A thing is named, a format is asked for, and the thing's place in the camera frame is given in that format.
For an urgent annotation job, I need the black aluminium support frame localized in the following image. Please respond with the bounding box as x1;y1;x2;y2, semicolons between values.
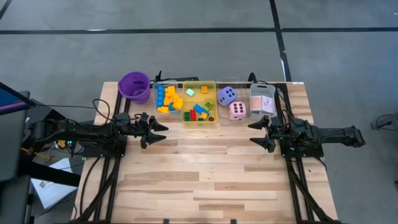
70;90;131;223
273;81;340;223

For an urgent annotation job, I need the laptop with blue screen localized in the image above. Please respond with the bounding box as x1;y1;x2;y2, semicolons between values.
0;82;37;116

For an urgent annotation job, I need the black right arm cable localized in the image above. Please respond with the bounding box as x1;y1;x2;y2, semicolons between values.
261;80;295;125

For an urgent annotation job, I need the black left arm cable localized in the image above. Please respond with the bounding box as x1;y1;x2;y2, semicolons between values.
92;98;113;125

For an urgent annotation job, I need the blue lid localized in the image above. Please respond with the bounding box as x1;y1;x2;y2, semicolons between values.
193;104;210;115

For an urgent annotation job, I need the grey plastic bin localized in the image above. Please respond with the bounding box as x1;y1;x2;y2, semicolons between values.
249;83;277;121

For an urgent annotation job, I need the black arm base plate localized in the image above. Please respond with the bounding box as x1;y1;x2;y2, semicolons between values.
279;136;324;158
82;136;128;158

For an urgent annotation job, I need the large clear plastic bin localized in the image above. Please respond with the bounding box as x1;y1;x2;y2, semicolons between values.
215;77;251;126

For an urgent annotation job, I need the black box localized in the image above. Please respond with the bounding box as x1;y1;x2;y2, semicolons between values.
21;107;67;125

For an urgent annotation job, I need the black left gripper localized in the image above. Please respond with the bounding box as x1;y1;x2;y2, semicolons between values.
129;111;170;149

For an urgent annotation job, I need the white paper sheet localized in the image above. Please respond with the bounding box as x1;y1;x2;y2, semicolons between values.
30;157;79;210

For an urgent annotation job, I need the pink pattern playing card box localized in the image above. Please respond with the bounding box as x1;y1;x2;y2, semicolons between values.
260;95;274;114

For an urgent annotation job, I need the pink foam die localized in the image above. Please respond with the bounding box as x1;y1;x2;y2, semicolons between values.
228;101;248;121

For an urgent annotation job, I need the purple plastic bucket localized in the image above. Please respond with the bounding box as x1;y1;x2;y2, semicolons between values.
118;71;152;105

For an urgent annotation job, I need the yellow plastic bin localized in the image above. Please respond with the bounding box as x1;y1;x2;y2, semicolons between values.
182;80;218;126

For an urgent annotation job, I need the small clear plastic bin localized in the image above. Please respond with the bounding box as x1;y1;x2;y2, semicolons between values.
152;80;185;115

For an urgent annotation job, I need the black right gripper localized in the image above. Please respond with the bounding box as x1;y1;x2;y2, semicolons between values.
247;115;300;154

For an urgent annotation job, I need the dark side furniture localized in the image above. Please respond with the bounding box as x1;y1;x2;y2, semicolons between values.
0;90;32;183

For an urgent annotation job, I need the purple foam die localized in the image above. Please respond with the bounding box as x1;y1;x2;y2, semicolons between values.
217;86;238;107

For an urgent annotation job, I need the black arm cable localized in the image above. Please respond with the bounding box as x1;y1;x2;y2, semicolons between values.
92;98;113;125
261;80;295;125

